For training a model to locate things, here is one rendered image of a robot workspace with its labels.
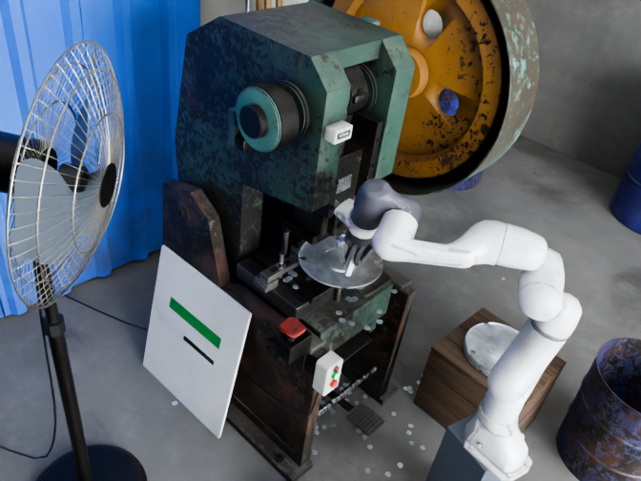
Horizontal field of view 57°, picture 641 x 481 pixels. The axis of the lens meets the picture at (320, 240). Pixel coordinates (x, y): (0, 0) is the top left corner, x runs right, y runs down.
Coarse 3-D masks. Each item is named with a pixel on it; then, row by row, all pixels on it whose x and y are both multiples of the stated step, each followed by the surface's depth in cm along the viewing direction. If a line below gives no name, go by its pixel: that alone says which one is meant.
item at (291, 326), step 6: (288, 318) 179; (294, 318) 179; (282, 324) 176; (288, 324) 176; (294, 324) 177; (300, 324) 177; (282, 330) 176; (288, 330) 175; (294, 330) 175; (300, 330) 175; (294, 336) 174
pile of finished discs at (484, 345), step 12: (480, 324) 243; (492, 324) 244; (504, 324) 244; (468, 336) 237; (480, 336) 238; (492, 336) 239; (504, 336) 240; (468, 348) 232; (480, 348) 232; (492, 348) 232; (504, 348) 233; (468, 360) 230; (480, 360) 227; (492, 360) 228
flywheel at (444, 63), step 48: (336, 0) 203; (384, 0) 194; (432, 0) 182; (480, 0) 168; (432, 48) 188; (480, 48) 174; (432, 96) 195; (480, 96) 183; (432, 144) 202; (480, 144) 185
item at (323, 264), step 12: (324, 240) 209; (300, 252) 202; (312, 252) 203; (324, 252) 203; (336, 252) 203; (300, 264) 196; (312, 264) 197; (324, 264) 198; (336, 264) 198; (360, 264) 200; (372, 264) 201; (312, 276) 193; (324, 276) 193; (336, 276) 194; (348, 276) 195; (360, 276) 196; (372, 276) 196
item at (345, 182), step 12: (348, 144) 186; (348, 156) 181; (360, 156) 186; (348, 168) 184; (348, 180) 188; (348, 192) 191; (336, 204) 187; (300, 216) 195; (312, 216) 191; (336, 216) 188; (312, 228) 194; (324, 228) 191; (336, 228) 190
